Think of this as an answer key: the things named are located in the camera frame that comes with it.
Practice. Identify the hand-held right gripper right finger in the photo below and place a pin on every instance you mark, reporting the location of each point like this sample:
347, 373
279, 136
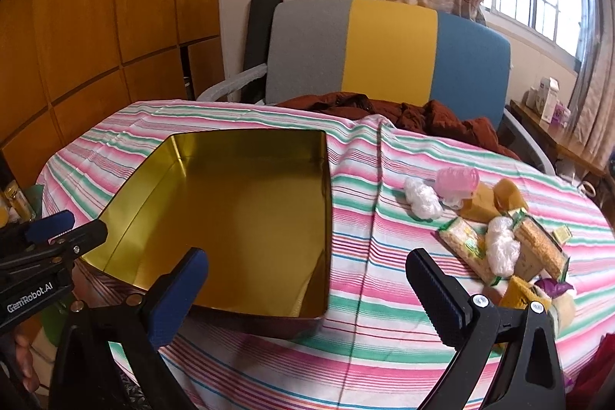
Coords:
442, 294

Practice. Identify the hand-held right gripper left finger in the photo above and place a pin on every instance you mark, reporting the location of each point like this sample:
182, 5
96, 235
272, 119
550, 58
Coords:
178, 294

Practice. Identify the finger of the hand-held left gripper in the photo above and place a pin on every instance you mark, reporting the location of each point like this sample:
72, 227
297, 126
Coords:
81, 242
50, 227

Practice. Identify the green edged snack packet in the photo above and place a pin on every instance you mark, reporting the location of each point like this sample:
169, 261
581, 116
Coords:
461, 242
538, 242

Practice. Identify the white plastic bag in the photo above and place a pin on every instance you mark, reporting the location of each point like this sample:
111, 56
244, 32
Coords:
499, 246
423, 198

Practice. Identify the beige paper packet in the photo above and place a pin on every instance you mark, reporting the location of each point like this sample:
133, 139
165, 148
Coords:
528, 266

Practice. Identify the yellow sponge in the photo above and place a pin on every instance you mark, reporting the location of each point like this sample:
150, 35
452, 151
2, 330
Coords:
480, 206

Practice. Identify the gold metal tin box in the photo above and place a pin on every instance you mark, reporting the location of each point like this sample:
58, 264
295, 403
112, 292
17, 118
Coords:
240, 208

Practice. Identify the purple packet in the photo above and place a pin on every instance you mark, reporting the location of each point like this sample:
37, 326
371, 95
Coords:
552, 287

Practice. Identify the cream knitted sock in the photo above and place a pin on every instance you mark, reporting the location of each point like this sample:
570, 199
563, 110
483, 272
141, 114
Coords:
564, 309

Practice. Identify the small yellow box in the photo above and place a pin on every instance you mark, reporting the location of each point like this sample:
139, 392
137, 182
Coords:
561, 235

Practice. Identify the person's left hand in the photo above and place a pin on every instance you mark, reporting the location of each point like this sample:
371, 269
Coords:
23, 355

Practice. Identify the yellow jar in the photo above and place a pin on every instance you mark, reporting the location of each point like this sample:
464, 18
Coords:
17, 201

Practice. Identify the striped tablecloth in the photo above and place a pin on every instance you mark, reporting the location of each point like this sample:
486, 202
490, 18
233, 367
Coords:
374, 342

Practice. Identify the person's red jacket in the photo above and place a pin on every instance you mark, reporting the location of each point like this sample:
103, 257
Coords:
596, 367

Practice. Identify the brown crumpled cloth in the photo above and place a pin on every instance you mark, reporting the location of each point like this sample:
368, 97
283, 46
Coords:
432, 117

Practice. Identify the wooden desk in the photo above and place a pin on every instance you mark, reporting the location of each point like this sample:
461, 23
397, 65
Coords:
543, 126

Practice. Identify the wooden wardrobe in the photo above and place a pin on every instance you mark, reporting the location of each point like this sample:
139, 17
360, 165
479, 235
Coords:
96, 30

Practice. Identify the purple box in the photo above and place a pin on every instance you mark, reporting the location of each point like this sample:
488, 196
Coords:
562, 114

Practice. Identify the white carton box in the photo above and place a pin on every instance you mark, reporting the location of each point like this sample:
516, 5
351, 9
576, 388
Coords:
547, 100

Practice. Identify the grey yellow blue chair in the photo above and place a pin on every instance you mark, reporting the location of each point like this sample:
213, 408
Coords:
394, 49

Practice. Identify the black rolled mat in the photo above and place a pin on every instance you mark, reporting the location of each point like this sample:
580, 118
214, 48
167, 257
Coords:
262, 21

